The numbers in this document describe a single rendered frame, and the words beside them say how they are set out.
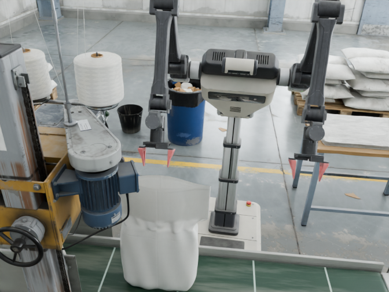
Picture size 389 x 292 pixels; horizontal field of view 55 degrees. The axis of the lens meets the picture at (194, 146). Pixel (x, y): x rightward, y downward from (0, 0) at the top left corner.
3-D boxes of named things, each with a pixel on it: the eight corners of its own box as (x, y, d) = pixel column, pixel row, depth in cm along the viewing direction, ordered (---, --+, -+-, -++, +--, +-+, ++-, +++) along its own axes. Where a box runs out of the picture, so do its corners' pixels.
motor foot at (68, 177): (91, 183, 141) (88, 164, 136) (80, 204, 131) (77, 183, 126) (67, 182, 141) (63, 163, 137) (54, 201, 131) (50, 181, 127)
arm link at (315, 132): (325, 110, 143) (302, 108, 144) (333, 108, 132) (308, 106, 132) (321, 142, 143) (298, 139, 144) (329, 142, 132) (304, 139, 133)
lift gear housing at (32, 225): (47, 238, 136) (42, 215, 130) (40, 250, 131) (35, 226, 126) (19, 236, 137) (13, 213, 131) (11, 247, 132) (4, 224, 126)
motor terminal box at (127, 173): (135, 183, 149) (133, 158, 143) (140, 198, 141) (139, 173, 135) (114, 187, 146) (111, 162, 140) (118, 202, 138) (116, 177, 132)
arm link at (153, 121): (172, 99, 149) (150, 98, 150) (167, 98, 137) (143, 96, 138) (169, 129, 150) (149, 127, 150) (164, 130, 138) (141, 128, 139)
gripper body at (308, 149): (324, 160, 139) (326, 141, 138) (296, 158, 140) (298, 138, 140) (320, 160, 145) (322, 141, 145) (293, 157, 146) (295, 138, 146)
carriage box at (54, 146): (91, 196, 167) (83, 135, 151) (61, 253, 138) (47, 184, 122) (38, 192, 168) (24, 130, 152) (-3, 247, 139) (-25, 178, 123)
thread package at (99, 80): (129, 93, 143) (127, 49, 134) (117, 112, 129) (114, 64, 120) (87, 90, 144) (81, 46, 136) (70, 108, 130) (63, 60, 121)
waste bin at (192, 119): (207, 128, 447) (210, 76, 414) (204, 150, 402) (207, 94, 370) (167, 126, 450) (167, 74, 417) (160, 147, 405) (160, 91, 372)
